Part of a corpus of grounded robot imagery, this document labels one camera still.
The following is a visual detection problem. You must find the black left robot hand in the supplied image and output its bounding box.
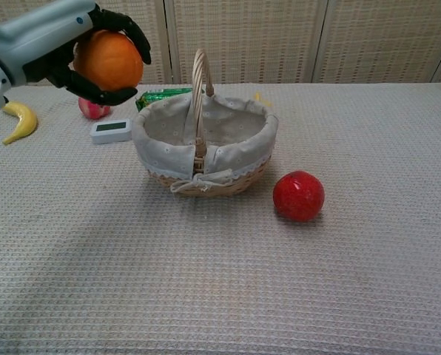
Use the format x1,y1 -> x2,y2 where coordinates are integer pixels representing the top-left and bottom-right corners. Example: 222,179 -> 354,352
22,4 -> 152,106

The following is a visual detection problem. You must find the orange fruit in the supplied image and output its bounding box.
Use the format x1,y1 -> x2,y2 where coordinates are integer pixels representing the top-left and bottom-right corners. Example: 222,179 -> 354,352
73,30 -> 144,92

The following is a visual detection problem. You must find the wicker basket with cloth liner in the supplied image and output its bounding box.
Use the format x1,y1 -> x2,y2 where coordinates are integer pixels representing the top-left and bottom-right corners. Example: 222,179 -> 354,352
132,48 -> 280,197

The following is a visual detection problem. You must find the beige waffle tablecloth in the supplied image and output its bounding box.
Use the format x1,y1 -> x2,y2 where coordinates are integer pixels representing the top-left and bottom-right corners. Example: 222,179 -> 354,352
0,81 -> 441,355

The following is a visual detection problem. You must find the pink peach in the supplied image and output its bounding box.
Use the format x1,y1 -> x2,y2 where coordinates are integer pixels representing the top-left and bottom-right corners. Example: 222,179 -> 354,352
78,96 -> 112,120

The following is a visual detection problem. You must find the white digital timer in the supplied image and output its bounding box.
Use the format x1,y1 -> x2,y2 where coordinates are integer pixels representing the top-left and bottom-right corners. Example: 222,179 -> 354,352
90,118 -> 134,145

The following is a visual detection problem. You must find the green snack packet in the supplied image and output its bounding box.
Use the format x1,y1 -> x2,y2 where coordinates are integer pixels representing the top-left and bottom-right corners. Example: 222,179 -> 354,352
135,87 -> 206,113

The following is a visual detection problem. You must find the yellow banana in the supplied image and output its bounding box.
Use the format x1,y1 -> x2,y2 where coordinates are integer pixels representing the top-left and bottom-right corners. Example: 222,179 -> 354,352
1,101 -> 38,146

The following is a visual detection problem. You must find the woven folding screen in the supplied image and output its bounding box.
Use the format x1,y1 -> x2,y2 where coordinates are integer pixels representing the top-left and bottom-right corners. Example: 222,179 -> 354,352
0,0 -> 441,89

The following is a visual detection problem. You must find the red apple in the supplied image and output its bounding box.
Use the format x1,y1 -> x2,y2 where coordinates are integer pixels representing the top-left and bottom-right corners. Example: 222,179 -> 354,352
272,170 -> 326,223

